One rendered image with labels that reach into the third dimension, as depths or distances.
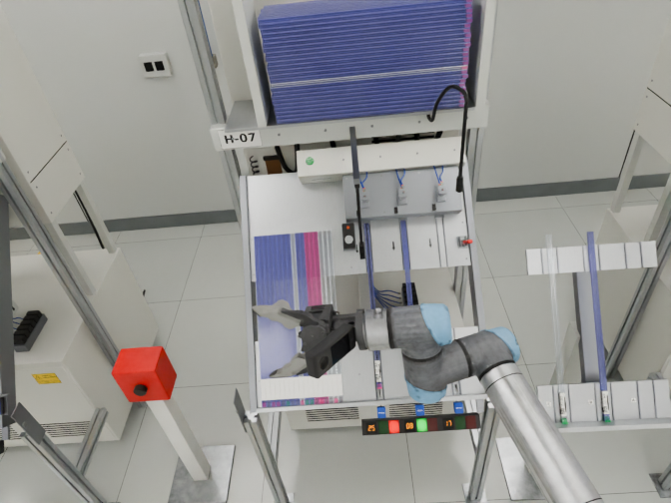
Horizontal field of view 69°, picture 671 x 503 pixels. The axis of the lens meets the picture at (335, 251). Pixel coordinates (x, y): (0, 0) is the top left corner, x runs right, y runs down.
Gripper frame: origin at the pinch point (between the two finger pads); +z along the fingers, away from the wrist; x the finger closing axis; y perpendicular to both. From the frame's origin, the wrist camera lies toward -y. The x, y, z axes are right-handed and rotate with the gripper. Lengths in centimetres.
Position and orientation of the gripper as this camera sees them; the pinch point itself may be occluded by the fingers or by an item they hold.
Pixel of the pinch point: (259, 345)
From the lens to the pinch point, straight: 94.4
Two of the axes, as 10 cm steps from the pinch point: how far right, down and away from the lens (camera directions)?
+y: 1.2, -3.7, 9.2
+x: -1.7, -9.2, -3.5
